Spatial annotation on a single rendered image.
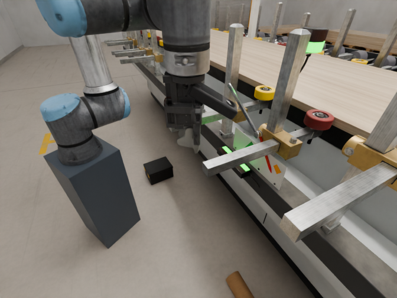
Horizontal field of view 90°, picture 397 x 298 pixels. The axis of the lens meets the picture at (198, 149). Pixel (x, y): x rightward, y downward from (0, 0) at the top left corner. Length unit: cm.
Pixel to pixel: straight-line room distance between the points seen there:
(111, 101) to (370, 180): 91
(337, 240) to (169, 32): 62
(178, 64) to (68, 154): 75
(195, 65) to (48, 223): 153
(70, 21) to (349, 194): 51
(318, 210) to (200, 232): 110
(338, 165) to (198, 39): 63
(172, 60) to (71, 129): 66
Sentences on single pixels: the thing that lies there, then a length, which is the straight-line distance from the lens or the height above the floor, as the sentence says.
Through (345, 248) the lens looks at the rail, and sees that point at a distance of 67.
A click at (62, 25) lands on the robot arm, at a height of 117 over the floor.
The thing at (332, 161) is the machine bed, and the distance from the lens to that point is 84.
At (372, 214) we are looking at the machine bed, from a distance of 85.
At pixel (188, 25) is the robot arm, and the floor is 117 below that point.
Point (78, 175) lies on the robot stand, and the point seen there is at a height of 59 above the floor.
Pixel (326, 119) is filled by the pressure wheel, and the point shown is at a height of 91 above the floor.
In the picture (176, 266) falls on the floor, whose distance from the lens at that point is 130.
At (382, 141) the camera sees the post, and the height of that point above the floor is 99.
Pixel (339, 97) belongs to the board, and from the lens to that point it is 94.
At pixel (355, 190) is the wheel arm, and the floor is 96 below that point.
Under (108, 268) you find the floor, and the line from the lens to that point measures 139.
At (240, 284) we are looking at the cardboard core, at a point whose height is 8.
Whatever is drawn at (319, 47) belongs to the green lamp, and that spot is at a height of 111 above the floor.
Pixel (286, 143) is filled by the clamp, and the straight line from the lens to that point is 62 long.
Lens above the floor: 120
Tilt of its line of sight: 37 degrees down
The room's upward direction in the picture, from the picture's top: straight up
